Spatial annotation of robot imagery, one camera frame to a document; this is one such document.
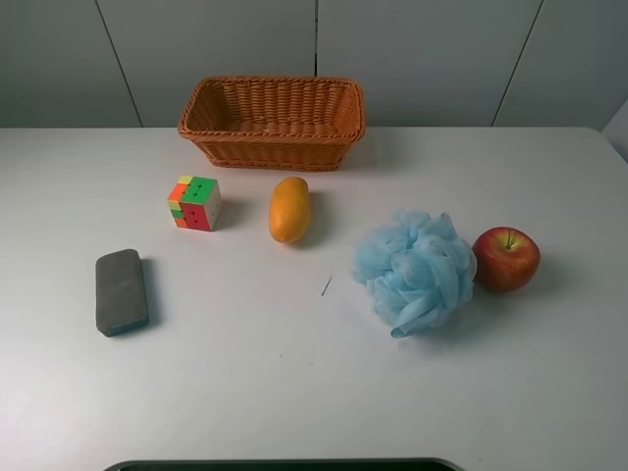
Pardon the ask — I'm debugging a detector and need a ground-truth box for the blue mesh bath loofah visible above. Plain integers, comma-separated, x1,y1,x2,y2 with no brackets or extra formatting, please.
351,211,477,339

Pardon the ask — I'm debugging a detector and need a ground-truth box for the orange wicker basket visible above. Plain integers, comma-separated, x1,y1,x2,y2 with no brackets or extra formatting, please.
178,77,366,172

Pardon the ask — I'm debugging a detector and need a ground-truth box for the red apple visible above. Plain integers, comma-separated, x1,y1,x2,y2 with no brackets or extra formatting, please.
472,227,541,293

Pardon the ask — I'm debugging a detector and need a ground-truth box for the yellow mango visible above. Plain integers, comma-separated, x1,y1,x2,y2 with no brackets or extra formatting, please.
269,177,311,243

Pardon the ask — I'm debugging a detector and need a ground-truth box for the multicoloured puzzle cube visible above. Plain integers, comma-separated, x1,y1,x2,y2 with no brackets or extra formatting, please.
167,176,222,232

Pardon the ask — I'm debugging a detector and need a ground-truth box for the grey rectangular sponge block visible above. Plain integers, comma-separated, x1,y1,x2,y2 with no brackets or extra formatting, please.
95,248,149,338

